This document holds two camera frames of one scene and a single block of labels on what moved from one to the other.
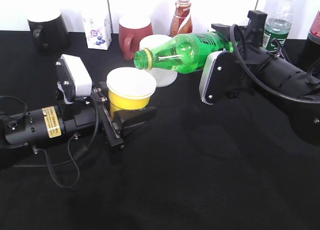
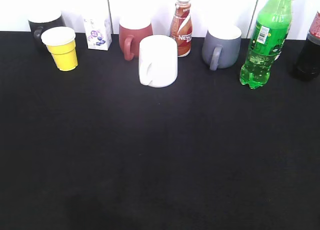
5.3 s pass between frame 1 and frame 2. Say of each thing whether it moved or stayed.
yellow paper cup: moved
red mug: stayed
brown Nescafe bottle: stayed
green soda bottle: moved
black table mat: stayed
